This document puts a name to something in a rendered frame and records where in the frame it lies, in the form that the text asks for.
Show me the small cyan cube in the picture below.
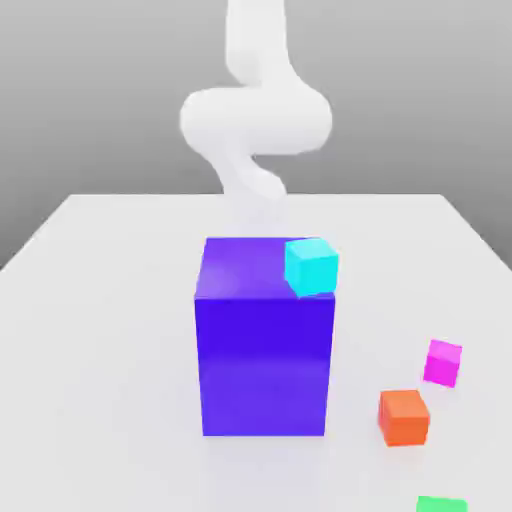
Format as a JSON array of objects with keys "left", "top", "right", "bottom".
[{"left": 283, "top": 237, "right": 340, "bottom": 299}]

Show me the small magenta cube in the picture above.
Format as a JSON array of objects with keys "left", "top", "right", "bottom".
[{"left": 422, "top": 338, "right": 464, "bottom": 389}]

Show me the small orange cube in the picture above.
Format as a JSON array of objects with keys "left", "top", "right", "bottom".
[{"left": 377, "top": 389, "right": 432, "bottom": 448}]

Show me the small green cube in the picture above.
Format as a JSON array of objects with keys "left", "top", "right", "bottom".
[{"left": 414, "top": 494, "right": 469, "bottom": 512}]

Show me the large purple box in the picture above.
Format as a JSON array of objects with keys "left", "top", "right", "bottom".
[{"left": 193, "top": 236, "right": 336, "bottom": 438}]

